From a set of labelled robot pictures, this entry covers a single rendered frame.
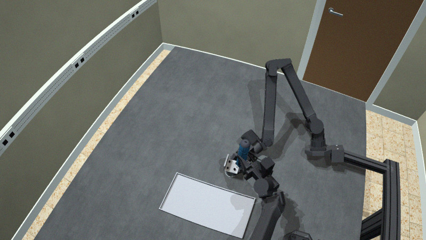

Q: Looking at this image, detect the white shallow rectangular tray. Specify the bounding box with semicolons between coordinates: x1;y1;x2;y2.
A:
159;173;255;239

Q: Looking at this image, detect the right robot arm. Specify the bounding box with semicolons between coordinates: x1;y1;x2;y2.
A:
241;58;326;154

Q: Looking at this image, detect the white l-shaped bracket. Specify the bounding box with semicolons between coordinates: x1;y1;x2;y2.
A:
223;155;239;174

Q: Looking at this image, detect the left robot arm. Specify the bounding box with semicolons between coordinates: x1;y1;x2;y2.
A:
249;155;285;240

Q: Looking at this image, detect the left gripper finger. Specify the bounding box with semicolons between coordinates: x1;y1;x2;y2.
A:
248;151;261;162
237;155;249;175

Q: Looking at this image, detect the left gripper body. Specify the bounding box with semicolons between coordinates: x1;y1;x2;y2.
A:
244;161;258;180

